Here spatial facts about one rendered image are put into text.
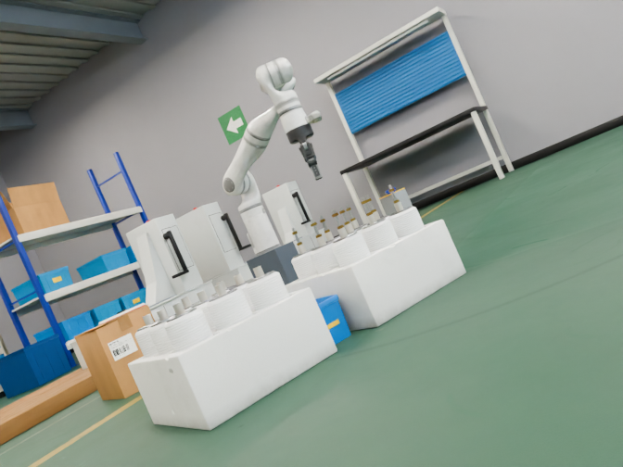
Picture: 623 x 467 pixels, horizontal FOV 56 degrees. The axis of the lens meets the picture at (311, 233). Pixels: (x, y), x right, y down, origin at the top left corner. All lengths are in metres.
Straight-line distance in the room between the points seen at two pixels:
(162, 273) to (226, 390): 2.79
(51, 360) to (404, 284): 4.75
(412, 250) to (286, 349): 0.50
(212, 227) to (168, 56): 4.67
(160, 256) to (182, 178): 4.73
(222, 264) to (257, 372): 3.13
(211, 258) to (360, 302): 3.02
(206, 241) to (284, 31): 3.90
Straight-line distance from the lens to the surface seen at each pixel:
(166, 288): 4.11
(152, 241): 4.16
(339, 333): 1.64
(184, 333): 1.40
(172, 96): 8.78
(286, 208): 5.62
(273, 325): 1.45
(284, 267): 2.15
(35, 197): 7.05
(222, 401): 1.38
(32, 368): 5.95
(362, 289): 1.60
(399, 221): 1.80
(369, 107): 7.13
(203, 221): 4.53
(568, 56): 6.81
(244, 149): 2.13
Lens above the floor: 0.32
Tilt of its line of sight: 1 degrees down
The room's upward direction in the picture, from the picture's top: 24 degrees counter-clockwise
